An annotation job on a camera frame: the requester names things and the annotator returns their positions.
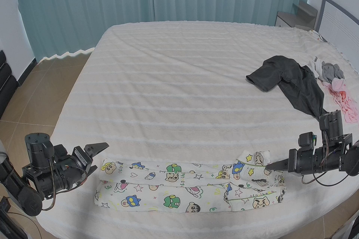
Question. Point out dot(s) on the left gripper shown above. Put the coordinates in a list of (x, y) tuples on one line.
[(73, 173)]

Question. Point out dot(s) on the grey bedside table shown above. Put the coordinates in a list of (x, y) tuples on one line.
[(294, 18)]

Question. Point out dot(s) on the white garment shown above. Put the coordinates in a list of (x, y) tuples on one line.
[(315, 67)]

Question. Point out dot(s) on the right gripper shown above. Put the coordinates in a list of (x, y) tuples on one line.
[(308, 162)]

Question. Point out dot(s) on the black padded seat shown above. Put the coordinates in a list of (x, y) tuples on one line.
[(5, 78)]

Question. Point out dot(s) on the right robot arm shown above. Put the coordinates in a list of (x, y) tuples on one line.
[(332, 123)]

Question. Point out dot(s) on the bed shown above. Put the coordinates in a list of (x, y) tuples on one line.
[(168, 69)]

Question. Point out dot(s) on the pink garment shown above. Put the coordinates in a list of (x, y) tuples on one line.
[(347, 106)]

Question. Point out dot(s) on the black power adapter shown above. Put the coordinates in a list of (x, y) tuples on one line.
[(5, 204)]

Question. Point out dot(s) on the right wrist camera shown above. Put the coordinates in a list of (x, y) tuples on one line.
[(306, 139)]

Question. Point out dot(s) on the white printed pyjama top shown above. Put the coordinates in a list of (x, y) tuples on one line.
[(168, 190)]

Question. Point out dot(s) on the black shirt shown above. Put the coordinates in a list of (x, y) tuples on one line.
[(294, 81)]

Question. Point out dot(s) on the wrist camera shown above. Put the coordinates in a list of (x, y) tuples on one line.
[(60, 151), (306, 139)]

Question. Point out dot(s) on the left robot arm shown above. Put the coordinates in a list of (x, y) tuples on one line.
[(36, 151)]

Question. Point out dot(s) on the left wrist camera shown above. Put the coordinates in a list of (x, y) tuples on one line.
[(60, 151)]

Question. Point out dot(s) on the grey garment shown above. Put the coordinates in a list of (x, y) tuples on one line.
[(333, 71)]

